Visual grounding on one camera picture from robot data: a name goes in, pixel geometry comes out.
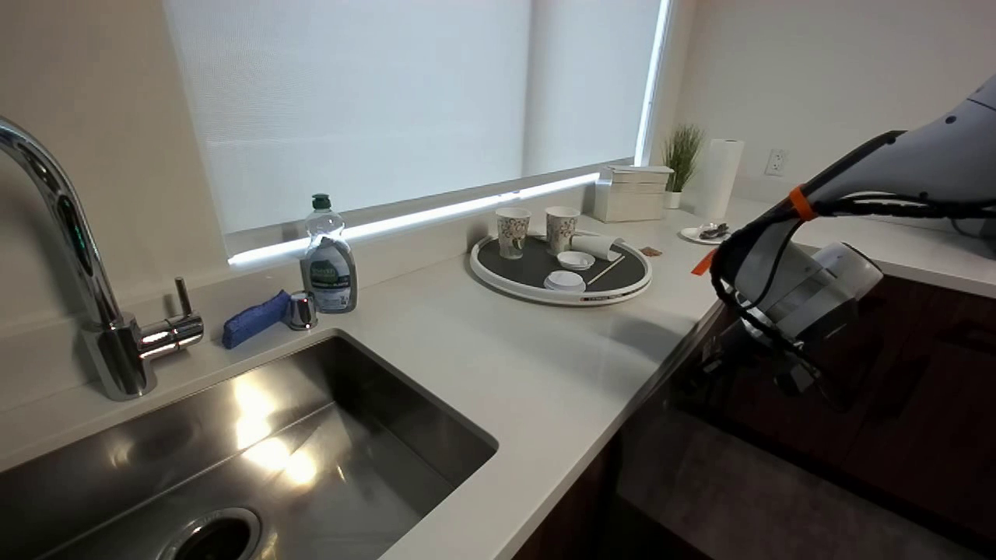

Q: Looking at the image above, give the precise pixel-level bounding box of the small green potted plant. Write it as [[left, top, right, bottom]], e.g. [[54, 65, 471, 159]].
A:
[[664, 125, 704, 214]]

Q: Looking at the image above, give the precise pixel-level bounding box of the round black white-rimmed tray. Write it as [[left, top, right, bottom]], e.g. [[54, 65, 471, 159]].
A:
[[466, 227, 657, 307]]

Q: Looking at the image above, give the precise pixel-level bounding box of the patterned paper cup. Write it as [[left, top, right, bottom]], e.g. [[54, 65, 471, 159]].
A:
[[491, 210, 531, 262], [544, 206, 585, 259]]

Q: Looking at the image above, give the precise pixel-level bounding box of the narrow white roller blind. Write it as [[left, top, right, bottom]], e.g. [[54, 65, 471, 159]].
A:
[[523, 0, 666, 177]]

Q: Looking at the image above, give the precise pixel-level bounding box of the white paper towel roll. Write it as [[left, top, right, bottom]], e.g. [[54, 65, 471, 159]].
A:
[[692, 136, 747, 227]]

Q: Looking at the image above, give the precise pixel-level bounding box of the window ledge frame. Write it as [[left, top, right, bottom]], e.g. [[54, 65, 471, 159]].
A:
[[223, 156, 637, 275]]

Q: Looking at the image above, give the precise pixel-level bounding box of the wide white roller blind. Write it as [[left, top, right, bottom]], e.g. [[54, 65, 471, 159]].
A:
[[159, 0, 538, 235]]

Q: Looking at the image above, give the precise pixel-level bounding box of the stainless steel sink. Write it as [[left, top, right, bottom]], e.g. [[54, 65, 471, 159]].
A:
[[0, 326, 501, 560]]

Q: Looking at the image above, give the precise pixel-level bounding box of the clear dish soap bottle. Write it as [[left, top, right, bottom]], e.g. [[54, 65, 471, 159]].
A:
[[300, 190, 361, 316]]

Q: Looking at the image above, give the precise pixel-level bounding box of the sink drain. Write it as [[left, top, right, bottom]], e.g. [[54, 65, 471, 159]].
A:
[[159, 503, 265, 560]]

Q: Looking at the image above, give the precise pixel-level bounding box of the blue handled dish brush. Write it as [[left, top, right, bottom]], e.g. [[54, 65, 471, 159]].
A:
[[218, 285, 320, 353]]

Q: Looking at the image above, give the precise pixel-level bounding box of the wooden chopstick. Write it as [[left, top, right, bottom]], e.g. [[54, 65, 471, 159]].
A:
[[587, 254, 631, 291]]

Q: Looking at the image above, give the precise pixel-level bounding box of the dark wood corner cabinet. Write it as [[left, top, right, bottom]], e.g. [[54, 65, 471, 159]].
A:
[[712, 259, 996, 547]]

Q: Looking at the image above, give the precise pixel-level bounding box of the small white plate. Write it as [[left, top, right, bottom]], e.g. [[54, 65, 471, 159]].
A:
[[679, 222, 735, 248]]

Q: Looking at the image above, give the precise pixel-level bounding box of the chrome kitchen faucet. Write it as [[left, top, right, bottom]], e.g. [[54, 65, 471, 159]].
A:
[[0, 114, 210, 402]]

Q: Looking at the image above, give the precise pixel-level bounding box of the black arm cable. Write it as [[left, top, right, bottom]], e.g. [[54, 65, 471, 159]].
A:
[[711, 127, 996, 360]]

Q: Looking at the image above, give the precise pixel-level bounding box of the white rectangular container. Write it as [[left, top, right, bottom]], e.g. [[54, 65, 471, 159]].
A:
[[592, 162, 674, 225]]

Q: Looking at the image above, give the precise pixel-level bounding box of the folded white napkin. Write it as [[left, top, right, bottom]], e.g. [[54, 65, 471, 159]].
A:
[[573, 231, 627, 262]]

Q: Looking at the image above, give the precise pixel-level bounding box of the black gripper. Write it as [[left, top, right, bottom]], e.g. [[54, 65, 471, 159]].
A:
[[765, 329, 835, 399]]

